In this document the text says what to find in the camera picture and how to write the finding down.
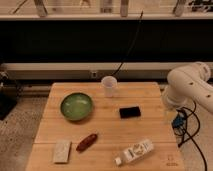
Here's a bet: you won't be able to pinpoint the white plastic bottle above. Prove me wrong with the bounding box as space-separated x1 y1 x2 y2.
115 139 154 166

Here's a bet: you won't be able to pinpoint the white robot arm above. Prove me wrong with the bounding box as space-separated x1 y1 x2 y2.
162 62 213 114

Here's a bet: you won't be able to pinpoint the green ceramic bowl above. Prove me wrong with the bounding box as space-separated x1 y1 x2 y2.
60 92 93 121

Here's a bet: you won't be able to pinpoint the translucent plastic cup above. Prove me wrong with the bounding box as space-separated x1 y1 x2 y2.
101 76 117 97

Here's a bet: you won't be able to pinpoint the black rectangular block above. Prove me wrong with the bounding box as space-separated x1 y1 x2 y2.
119 106 141 118

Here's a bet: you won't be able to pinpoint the wooden table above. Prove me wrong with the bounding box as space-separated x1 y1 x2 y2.
26 82 184 171

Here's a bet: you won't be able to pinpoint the red sausage toy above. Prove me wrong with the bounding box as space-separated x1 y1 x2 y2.
76 134 97 152

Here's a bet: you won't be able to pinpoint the white sponge block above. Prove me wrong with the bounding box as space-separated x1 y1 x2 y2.
53 140 71 163

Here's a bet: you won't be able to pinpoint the blue box on floor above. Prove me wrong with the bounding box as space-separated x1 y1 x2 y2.
172 114 184 128

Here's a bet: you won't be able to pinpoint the dark equipment at left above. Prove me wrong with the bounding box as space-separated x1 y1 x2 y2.
0 71 19 120

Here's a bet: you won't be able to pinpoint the black hanging cable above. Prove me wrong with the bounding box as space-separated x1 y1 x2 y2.
111 10 145 77

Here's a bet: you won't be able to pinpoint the black floor cables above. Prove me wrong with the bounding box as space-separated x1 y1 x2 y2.
175 101 209 171

